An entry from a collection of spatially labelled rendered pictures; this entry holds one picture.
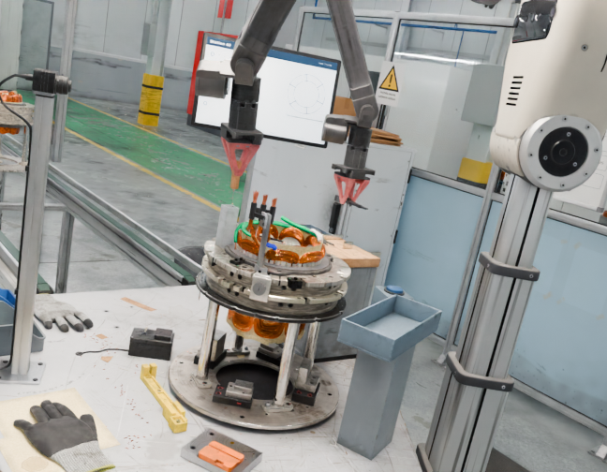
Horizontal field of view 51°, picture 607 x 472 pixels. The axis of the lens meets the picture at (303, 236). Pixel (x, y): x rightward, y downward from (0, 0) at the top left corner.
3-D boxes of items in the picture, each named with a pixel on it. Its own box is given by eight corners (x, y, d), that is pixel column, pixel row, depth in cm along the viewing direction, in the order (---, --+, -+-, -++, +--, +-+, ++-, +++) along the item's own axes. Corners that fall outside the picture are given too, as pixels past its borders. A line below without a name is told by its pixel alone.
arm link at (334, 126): (376, 107, 155) (373, 99, 163) (330, 98, 154) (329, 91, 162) (365, 153, 160) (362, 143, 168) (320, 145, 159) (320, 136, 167)
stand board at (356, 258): (277, 243, 169) (279, 233, 168) (333, 243, 180) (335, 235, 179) (320, 268, 153) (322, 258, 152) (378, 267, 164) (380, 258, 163)
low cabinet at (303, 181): (379, 331, 410) (422, 150, 382) (316, 341, 375) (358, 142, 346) (287, 276, 484) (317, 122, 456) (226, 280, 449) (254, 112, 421)
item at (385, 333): (361, 480, 117) (394, 340, 110) (311, 454, 122) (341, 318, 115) (410, 431, 138) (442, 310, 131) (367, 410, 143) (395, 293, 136)
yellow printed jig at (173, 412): (137, 377, 137) (139, 363, 137) (153, 376, 140) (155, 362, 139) (173, 434, 120) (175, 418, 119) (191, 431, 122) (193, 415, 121)
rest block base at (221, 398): (215, 390, 135) (217, 384, 134) (253, 397, 135) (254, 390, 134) (212, 402, 130) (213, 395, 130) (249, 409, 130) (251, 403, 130)
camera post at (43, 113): (28, 370, 132) (54, 95, 119) (26, 376, 129) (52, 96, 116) (13, 369, 131) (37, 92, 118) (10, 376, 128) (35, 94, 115)
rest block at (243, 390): (228, 386, 134) (229, 376, 134) (253, 391, 134) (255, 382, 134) (225, 395, 130) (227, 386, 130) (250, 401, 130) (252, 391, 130)
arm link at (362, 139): (375, 125, 160) (371, 125, 165) (347, 121, 159) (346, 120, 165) (369, 153, 161) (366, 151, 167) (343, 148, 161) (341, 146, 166)
